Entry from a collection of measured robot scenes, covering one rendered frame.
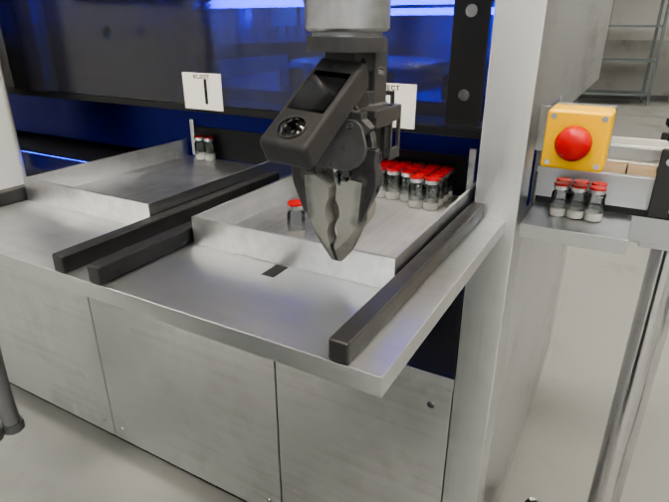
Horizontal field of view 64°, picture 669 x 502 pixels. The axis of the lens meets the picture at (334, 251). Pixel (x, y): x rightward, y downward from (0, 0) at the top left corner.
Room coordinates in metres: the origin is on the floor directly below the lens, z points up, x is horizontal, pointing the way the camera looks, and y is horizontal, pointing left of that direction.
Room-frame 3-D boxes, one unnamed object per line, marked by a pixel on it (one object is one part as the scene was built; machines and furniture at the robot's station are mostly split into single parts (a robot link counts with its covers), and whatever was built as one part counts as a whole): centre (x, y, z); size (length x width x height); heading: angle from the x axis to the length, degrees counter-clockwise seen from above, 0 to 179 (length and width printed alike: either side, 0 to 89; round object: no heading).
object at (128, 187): (0.86, 0.27, 0.90); 0.34 x 0.26 x 0.04; 151
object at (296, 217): (0.61, 0.05, 0.90); 0.02 x 0.02 x 0.04
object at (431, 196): (0.72, -0.14, 0.90); 0.02 x 0.02 x 0.05
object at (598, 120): (0.67, -0.31, 0.99); 0.08 x 0.07 x 0.07; 151
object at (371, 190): (0.49, -0.02, 0.99); 0.05 x 0.02 x 0.09; 61
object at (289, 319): (0.71, 0.15, 0.87); 0.70 x 0.48 x 0.02; 61
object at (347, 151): (0.52, -0.01, 1.05); 0.09 x 0.08 x 0.12; 151
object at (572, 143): (0.63, -0.28, 0.99); 0.04 x 0.04 x 0.04; 61
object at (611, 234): (0.70, -0.34, 0.87); 0.14 x 0.13 x 0.02; 151
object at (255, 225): (0.68, -0.03, 0.90); 0.34 x 0.26 x 0.04; 151
